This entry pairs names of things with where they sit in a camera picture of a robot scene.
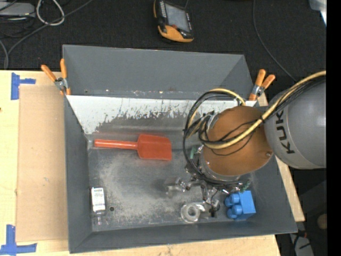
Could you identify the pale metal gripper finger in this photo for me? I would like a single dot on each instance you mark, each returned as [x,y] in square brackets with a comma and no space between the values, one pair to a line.
[209,197]
[173,186]

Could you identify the grey metal bin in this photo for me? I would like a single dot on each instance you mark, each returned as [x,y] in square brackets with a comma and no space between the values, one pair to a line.
[138,185]

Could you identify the blue toy building brick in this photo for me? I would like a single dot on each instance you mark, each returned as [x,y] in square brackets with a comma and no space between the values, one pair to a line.
[243,204]

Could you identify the red plastic scoop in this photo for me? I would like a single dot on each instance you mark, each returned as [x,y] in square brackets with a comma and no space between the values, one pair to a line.
[154,147]

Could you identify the clear bottle with white label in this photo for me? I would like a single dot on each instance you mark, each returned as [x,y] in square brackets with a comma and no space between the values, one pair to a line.
[98,199]

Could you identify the brown cardboard board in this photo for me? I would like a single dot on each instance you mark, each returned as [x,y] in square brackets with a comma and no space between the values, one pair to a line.
[40,156]

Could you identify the black cylinder on white bracket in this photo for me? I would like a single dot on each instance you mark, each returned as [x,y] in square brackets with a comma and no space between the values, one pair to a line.
[214,211]

